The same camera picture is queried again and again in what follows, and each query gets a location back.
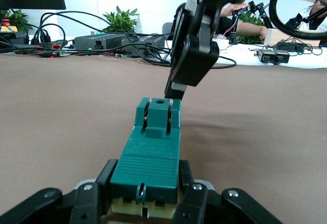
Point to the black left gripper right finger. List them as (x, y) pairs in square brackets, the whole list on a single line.
[(194, 201)]

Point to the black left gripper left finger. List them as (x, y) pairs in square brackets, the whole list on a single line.
[(87, 201)]

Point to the white electronics board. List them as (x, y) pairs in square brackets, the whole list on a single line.
[(220, 42)]

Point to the dark finned power supply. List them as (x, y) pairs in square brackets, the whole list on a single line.
[(145, 43), (97, 42)]

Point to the seated person black shirt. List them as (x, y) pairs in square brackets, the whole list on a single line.
[(230, 25)]

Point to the green potted plant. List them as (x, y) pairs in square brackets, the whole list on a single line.
[(251, 25), (121, 20), (15, 20)]

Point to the black adapter yellow label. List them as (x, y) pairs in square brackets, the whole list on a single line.
[(266, 56), (282, 56)]

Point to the light wooden box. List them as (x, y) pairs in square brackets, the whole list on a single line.
[(276, 37)]

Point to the green digit display device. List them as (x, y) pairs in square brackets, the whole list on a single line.
[(98, 33)]

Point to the brown table cover sheet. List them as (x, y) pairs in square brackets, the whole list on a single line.
[(51, 106)]

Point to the seated person white shirt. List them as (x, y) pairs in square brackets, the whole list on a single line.
[(306, 17)]

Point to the black orange power strip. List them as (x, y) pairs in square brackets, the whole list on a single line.
[(52, 46)]

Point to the small circuit board red light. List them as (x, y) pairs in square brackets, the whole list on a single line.
[(52, 53)]

